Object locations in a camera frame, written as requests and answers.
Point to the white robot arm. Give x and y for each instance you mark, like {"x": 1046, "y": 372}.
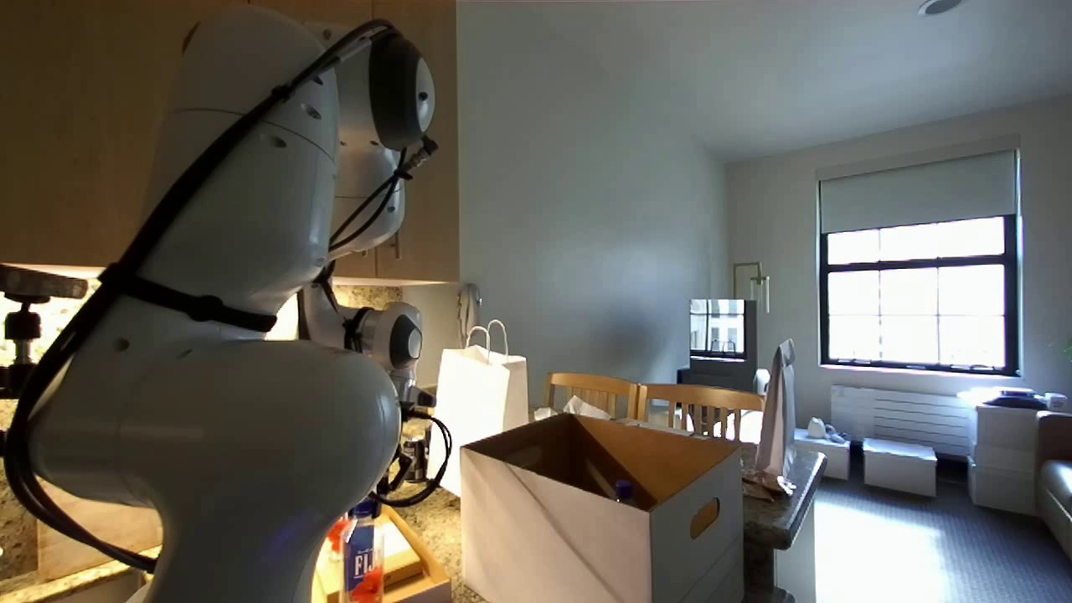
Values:
{"x": 224, "y": 446}

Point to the white cardboard box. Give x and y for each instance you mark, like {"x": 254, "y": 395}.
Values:
{"x": 558, "y": 537}

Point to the wooden chair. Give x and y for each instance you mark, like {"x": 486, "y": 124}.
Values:
{"x": 599, "y": 389}
{"x": 705, "y": 404}

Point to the white paper bag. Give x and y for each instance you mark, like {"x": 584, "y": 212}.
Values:
{"x": 479, "y": 404}

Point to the small glowing display screen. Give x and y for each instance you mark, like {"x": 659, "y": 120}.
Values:
{"x": 718, "y": 327}

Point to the dark screen stand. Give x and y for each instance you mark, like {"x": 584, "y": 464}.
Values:
{"x": 721, "y": 376}

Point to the white tent sign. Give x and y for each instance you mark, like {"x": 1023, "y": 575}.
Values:
{"x": 779, "y": 438}

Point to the wooden board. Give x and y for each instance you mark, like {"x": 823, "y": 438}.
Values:
{"x": 431, "y": 564}

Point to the white storage ottoman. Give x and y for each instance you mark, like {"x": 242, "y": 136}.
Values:
{"x": 898, "y": 469}
{"x": 823, "y": 455}

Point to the black framed window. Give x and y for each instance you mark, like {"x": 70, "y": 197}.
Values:
{"x": 915, "y": 303}

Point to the white radiator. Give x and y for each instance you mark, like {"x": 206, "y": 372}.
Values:
{"x": 905, "y": 420}

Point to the round ceiling light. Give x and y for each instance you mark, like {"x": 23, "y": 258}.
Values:
{"x": 938, "y": 5}

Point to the grey sofa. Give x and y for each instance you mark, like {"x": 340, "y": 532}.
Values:
{"x": 1059, "y": 491}

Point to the black camera tripod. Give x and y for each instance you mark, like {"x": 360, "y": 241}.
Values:
{"x": 35, "y": 283}

